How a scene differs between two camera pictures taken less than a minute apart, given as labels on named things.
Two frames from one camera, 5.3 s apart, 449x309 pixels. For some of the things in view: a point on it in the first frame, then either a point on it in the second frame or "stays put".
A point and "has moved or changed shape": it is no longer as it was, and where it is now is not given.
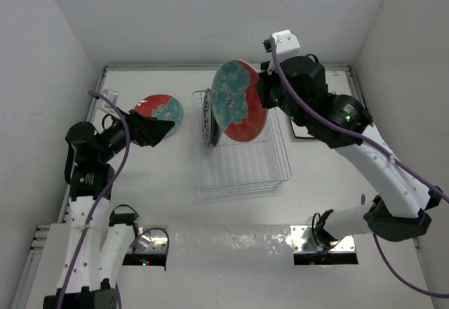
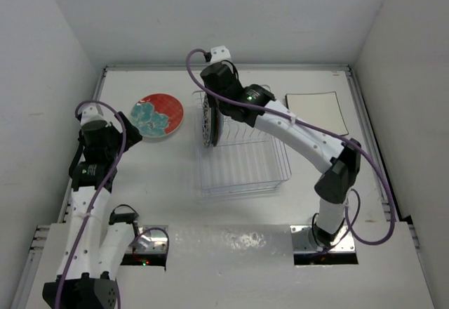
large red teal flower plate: (236, 103) has moved or changed shape
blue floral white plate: (207, 118) stays put
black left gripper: (145, 129) -> (132, 137)
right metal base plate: (302, 241) stays put
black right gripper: (264, 78) -> (231, 69)
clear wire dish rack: (233, 166) stays put
